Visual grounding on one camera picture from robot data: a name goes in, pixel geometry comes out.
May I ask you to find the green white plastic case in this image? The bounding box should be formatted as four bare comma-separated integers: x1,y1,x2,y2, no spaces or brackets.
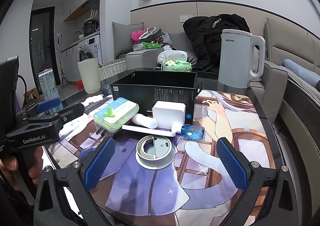
93,97,139,133

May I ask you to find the blue eye drop bottle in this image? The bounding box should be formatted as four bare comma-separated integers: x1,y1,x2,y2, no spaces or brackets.
171,122,204,141

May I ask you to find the round grey white device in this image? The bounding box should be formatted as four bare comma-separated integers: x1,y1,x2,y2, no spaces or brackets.
136,135,175,170

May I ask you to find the black cardboard box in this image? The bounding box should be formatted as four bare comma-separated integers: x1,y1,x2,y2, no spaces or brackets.
110,70,203,124

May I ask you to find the white power bank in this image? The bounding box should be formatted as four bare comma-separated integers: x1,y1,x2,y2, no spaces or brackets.
122,125,176,137

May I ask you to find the white square charger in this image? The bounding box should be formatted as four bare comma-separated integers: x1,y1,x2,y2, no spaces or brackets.
152,101,186,129

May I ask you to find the white glue bottle orange cap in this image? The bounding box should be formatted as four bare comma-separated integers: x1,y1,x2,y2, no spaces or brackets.
131,113,158,129

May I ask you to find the person's left hand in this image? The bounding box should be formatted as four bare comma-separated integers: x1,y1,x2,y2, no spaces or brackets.
1,147,43,191

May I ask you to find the green white carton box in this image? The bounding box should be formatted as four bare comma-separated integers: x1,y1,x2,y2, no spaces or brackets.
38,68,60,101

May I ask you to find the cream tumbler cup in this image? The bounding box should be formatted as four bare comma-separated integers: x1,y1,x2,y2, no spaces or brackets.
78,58,101,94

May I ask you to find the anime printed desk mat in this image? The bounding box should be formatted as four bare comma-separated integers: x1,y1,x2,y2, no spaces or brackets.
48,85,275,225

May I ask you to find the white woven basket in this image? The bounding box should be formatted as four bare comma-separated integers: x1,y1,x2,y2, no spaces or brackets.
98,59,127,81

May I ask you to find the white washing machine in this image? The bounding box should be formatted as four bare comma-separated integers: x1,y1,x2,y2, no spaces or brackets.
78,34,103,65

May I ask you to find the grey throw pillow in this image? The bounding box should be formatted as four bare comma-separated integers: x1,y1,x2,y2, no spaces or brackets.
112,22,144,58

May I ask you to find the pink plush toy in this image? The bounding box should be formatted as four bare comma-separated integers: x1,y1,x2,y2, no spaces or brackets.
131,30,145,44

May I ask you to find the grey sofa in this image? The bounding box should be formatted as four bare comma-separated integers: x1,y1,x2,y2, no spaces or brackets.
113,16,320,216

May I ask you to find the white electric kettle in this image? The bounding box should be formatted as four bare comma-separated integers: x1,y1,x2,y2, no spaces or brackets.
218,29,266,88

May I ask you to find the green tissue pack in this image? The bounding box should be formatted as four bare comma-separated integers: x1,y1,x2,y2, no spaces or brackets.
161,60,192,72

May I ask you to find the light blue pillow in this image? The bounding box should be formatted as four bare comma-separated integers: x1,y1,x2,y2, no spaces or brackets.
283,59,320,91

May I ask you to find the black puffer jacket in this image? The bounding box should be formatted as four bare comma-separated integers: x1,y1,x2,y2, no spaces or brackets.
183,14,250,73

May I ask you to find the wall power socket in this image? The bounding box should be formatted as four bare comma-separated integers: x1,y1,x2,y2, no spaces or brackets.
180,15,193,22

